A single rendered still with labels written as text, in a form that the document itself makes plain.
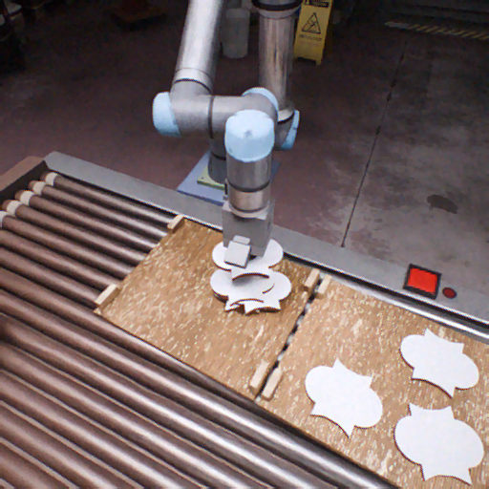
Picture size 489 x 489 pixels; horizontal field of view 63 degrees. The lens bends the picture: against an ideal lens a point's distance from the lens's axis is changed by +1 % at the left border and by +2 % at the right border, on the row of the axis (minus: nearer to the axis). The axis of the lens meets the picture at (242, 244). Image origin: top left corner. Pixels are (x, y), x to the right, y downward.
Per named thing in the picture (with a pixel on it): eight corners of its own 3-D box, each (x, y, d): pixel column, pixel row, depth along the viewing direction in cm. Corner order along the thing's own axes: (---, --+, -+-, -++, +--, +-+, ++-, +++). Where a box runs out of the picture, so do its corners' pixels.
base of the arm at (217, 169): (218, 152, 137) (215, 127, 130) (259, 159, 134) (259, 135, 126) (201, 180, 129) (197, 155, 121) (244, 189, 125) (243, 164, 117)
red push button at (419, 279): (410, 270, 99) (412, 266, 98) (435, 278, 98) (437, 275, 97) (405, 287, 96) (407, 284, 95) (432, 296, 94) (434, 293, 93)
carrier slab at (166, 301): (182, 221, 111) (182, 217, 109) (320, 277, 97) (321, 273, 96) (95, 315, 90) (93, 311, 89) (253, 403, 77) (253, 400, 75)
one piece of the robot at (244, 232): (205, 211, 65) (211, 272, 77) (256, 223, 63) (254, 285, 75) (230, 169, 73) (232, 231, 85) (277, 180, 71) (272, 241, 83)
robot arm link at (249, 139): (278, 107, 63) (273, 137, 57) (273, 164, 71) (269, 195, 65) (228, 103, 63) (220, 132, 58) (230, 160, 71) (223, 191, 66)
